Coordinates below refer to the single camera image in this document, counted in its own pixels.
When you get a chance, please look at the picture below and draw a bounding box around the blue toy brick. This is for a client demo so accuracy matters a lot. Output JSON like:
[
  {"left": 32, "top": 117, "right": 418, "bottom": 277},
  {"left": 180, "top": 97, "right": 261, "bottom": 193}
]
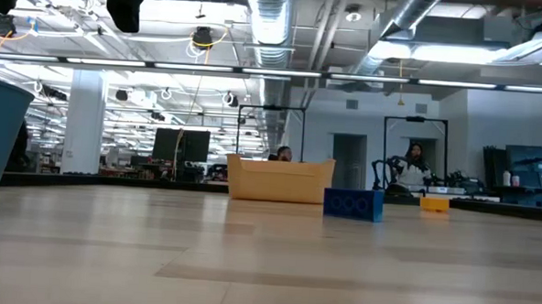
[{"left": 322, "top": 187, "right": 385, "bottom": 223}]

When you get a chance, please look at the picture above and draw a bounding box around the long light strip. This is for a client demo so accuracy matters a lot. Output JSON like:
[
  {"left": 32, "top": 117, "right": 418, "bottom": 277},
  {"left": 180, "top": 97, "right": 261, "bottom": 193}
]
[{"left": 0, "top": 51, "right": 542, "bottom": 94}]

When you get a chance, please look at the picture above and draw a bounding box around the white square column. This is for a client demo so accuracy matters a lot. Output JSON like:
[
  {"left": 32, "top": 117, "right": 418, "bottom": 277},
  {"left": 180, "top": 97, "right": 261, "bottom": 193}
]
[{"left": 60, "top": 68, "right": 110, "bottom": 177}]

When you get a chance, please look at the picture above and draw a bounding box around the black monitor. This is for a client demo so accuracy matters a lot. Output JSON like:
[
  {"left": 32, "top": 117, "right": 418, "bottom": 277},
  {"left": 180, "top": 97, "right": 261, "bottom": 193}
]
[{"left": 150, "top": 126, "right": 212, "bottom": 164}]

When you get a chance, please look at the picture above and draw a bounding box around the blue-teal plastic bin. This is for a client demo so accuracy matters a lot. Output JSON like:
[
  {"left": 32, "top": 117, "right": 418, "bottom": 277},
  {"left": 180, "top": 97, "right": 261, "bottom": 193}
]
[{"left": 0, "top": 74, "right": 37, "bottom": 216}]

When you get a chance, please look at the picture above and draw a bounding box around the round ceiling sensor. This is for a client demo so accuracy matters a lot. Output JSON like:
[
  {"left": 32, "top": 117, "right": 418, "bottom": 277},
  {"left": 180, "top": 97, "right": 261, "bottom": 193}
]
[{"left": 344, "top": 5, "right": 363, "bottom": 24}]

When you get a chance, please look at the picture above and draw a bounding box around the yellow plastic bin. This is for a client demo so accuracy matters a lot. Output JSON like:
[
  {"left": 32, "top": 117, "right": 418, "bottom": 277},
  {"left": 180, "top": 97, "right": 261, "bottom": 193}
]
[{"left": 225, "top": 153, "right": 337, "bottom": 206}]

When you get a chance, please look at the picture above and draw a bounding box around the grey door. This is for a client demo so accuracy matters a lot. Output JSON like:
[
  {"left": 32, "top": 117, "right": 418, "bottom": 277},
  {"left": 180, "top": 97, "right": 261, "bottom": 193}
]
[{"left": 331, "top": 133, "right": 369, "bottom": 190}]

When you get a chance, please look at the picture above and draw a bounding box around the grey ceiling air unit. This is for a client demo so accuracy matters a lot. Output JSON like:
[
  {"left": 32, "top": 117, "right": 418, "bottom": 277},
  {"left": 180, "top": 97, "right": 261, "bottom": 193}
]
[{"left": 384, "top": 14, "right": 512, "bottom": 67}]

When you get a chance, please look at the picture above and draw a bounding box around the orange-yellow toy brick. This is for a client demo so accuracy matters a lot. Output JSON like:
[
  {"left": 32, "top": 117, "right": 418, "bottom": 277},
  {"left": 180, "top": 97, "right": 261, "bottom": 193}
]
[{"left": 418, "top": 196, "right": 450, "bottom": 214}]

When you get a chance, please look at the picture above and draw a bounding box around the black ceiling cord reel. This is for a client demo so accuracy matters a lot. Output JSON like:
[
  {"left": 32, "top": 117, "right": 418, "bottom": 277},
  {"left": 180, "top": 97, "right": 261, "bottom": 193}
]
[
  {"left": 191, "top": 25, "right": 215, "bottom": 49},
  {"left": 0, "top": 14, "right": 17, "bottom": 39}
]

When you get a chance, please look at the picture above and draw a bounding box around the silver ribbed duct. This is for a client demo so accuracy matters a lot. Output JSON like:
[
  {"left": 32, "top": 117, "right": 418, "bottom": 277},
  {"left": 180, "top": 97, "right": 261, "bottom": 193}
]
[
  {"left": 238, "top": 0, "right": 301, "bottom": 158},
  {"left": 347, "top": 0, "right": 448, "bottom": 82}
]

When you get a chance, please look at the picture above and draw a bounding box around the black rig frame stand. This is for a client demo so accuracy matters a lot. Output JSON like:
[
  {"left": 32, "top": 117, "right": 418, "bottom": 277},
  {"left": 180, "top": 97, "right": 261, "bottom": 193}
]
[
  {"left": 235, "top": 103, "right": 307, "bottom": 164},
  {"left": 381, "top": 114, "right": 450, "bottom": 179}
]

